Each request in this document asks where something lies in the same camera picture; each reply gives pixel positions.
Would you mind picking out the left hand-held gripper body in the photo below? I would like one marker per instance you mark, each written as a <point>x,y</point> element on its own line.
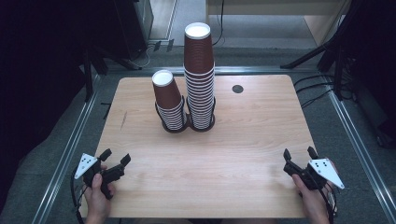
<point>109,174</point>

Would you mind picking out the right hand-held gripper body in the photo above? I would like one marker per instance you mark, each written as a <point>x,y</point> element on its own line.
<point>314,174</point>

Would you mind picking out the tall stack of brown cups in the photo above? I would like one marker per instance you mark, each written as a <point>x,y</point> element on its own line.
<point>200,102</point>

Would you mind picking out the person's left hand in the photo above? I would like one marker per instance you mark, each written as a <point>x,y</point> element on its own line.
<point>98,196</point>

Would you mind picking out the person's right hand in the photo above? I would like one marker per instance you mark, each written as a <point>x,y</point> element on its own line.
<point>311,202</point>

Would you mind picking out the short stack of brown cups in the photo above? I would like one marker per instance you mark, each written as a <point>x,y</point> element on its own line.
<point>168,96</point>

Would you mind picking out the black round table grommet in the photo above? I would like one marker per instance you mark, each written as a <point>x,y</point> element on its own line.
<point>237,89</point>

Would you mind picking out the black metal stand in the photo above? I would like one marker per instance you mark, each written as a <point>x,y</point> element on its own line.
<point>90,71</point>

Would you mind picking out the black tripod stand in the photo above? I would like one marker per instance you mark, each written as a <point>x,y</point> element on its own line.
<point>330,43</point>

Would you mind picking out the black cabinet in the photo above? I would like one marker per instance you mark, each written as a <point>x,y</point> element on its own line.
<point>134,25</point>

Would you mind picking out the light wooden furniture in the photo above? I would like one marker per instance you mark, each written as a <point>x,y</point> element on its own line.
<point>314,18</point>

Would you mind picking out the aluminium frame rail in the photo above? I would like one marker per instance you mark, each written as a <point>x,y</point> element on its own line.
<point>67,155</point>
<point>361,155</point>

